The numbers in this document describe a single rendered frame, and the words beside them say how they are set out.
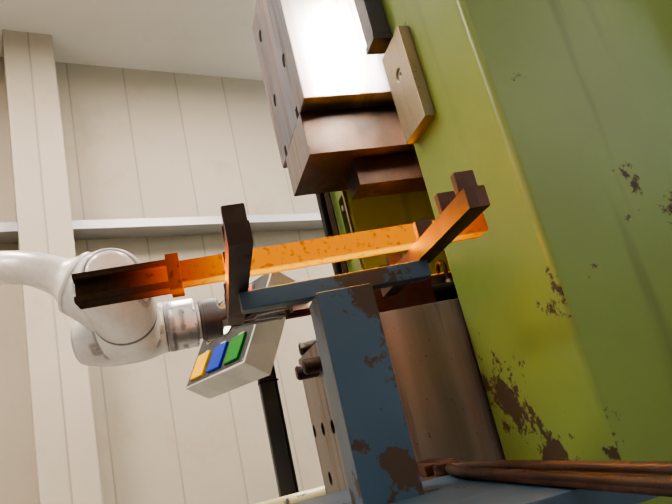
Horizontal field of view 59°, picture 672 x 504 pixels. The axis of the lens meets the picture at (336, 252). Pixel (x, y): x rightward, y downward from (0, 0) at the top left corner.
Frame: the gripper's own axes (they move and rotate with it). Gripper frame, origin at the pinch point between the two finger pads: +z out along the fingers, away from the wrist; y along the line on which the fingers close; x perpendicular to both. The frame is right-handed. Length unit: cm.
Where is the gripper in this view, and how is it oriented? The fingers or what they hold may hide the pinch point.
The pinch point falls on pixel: (306, 302)
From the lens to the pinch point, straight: 113.9
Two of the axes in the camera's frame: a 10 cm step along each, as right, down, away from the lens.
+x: -2.2, -9.3, 2.8
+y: 2.2, -3.2, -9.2
